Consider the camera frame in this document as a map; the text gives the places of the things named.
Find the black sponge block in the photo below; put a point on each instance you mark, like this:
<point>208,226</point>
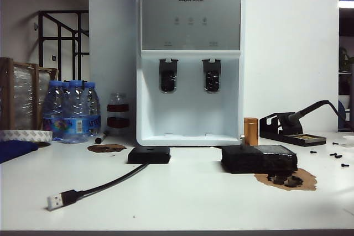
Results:
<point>260,162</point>

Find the black USB hub box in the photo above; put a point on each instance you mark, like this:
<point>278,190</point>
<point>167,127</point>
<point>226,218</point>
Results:
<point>149,156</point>

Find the small black sponge piece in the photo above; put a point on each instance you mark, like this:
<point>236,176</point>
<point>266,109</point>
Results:
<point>293,182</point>
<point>279,180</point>
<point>270,176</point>

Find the yellow cleaning sponge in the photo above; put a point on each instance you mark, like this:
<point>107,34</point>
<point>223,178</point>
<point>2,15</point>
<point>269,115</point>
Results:
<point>304,136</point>

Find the white water dispenser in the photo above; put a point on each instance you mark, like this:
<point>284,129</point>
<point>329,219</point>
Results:
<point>190,120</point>

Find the black dispenser tap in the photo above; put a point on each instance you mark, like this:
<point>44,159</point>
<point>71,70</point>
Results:
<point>211,73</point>
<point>168,73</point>

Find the clear jar with red bands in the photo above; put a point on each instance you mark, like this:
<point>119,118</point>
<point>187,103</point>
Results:
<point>118,111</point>

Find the copper coloured metal cylinder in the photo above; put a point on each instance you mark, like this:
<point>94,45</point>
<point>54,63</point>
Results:
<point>250,131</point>

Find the brown paper scrap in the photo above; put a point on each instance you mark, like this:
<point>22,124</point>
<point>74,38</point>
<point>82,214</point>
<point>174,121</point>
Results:
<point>110,147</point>
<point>307,182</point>

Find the clear water bottle blue cap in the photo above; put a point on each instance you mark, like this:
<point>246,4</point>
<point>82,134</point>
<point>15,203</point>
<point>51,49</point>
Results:
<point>76,109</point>
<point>52,109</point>
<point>94,103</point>
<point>65,89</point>

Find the black marker pen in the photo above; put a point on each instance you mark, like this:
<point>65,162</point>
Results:
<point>99,138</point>

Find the black soldering iron stand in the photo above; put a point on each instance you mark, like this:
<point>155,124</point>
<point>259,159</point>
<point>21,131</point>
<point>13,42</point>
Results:
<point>304,143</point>

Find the black stair railing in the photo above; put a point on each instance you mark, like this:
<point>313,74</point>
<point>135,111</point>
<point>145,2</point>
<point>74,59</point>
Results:
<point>59,39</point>

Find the white tape roll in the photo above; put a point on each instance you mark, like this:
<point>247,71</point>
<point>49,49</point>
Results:
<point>25,135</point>

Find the dark blue cloth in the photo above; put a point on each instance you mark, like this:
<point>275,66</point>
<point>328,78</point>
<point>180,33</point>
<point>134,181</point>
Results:
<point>13,150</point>

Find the white ceiling light bar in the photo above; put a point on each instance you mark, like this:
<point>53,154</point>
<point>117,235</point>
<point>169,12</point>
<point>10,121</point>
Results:
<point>347,3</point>

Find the small wall sign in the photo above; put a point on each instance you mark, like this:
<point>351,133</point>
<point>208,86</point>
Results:
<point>54,58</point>

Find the wooden frame with plastic wrap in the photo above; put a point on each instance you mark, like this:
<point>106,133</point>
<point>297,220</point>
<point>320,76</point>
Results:
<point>9,95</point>

